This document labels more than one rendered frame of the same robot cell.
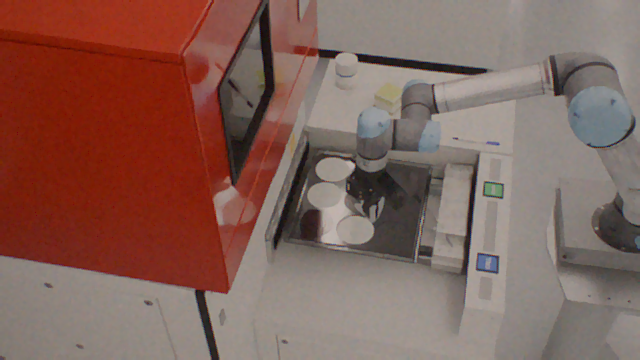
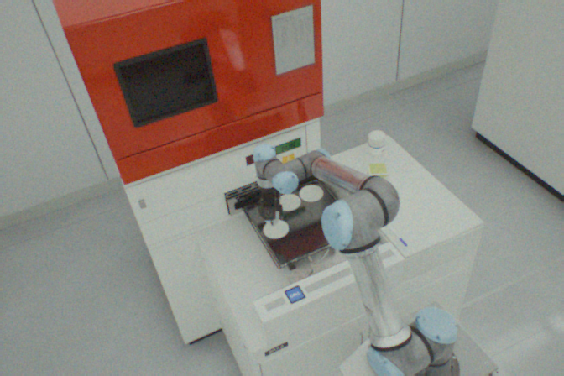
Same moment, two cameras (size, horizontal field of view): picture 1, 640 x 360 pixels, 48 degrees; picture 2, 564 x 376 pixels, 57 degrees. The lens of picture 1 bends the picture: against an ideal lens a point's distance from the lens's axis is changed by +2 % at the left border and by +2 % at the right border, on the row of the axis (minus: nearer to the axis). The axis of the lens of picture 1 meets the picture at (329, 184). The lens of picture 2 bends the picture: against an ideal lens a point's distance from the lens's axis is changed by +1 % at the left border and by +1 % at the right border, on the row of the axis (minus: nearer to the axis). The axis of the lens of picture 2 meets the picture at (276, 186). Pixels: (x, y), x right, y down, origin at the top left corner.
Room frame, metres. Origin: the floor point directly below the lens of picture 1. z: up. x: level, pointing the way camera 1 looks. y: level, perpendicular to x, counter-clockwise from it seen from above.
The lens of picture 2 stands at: (0.50, -1.25, 2.41)
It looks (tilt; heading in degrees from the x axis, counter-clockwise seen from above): 43 degrees down; 57
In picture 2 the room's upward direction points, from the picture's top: 7 degrees counter-clockwise
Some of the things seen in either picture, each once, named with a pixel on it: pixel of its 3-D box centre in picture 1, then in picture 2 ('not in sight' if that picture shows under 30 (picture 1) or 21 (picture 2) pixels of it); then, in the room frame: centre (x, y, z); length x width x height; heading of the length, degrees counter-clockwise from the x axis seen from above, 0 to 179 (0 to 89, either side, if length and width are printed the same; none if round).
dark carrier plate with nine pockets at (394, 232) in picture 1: (361, 201); (300, 218); (1.36, -0.09, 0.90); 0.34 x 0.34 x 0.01; 77
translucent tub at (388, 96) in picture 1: (389, 99); (377, 174); (1.69, -0.19, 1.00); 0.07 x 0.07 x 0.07; 52
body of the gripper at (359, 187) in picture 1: (368, 178); (269, 193); (1.22, -0.10, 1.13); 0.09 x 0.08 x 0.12; 48
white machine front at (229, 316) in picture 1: (264, 210); (232, 180); (1.22, 0.17, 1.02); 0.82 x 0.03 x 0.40; 167
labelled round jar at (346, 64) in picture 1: (346, 71); (376, 143); (1.82, -0.06, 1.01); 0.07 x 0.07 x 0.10
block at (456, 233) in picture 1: (451, 232); (318, 270); (1.24, -0.34, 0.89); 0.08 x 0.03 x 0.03; 77
